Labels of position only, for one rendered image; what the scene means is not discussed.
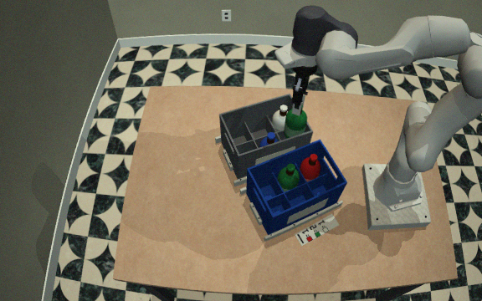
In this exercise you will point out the white bottle with grey label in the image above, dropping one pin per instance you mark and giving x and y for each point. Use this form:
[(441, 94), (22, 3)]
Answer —
[(278, 120)]

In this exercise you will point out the dark blue crate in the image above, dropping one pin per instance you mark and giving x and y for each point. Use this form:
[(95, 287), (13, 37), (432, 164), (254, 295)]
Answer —
[(281, 212)]

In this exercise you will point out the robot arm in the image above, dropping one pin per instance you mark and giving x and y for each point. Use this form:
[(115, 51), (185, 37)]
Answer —
[(425, 131)]

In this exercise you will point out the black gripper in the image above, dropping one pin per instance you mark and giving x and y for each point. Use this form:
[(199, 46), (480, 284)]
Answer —
[(301, 86)]

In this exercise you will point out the white paper pick list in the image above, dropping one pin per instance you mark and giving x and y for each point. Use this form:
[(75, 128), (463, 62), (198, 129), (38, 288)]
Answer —
[(314, 231)]

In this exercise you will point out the green bottle with pale green label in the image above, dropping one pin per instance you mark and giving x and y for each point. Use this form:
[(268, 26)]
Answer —
[(294, 124), (288, 178)]

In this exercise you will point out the red bottle with pink label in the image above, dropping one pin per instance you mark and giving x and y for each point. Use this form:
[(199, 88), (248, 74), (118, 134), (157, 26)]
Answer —
[(310, 167)]

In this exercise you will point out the dark grey divided crate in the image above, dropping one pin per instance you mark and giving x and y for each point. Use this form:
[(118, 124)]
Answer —
[(242, 127)]

